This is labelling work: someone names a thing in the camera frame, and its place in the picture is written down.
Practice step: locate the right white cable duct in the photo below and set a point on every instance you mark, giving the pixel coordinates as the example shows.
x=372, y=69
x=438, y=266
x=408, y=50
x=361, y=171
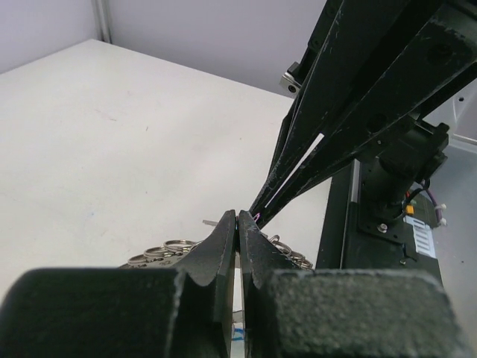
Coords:
x=423, y=237

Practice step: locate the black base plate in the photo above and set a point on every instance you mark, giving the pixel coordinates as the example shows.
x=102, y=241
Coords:
x=363, y=226

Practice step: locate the blue tag with label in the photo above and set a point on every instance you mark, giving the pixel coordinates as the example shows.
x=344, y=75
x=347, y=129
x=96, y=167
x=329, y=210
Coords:
x=238, y=332

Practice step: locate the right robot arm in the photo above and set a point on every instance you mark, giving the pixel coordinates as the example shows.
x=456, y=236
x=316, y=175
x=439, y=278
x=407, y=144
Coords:
x=406, y=171

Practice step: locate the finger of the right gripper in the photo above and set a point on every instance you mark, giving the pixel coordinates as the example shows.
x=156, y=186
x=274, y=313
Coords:
x=439, y=61
x=322, y=131

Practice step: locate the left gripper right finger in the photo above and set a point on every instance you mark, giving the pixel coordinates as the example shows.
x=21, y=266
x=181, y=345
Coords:
x=290, y=312

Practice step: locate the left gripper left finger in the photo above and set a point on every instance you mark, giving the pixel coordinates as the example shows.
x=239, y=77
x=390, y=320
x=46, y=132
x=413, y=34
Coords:
x=98, y=312

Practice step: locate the metal key organizer ring disc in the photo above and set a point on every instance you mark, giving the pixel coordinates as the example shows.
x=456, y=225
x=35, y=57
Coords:
x=233, y=243

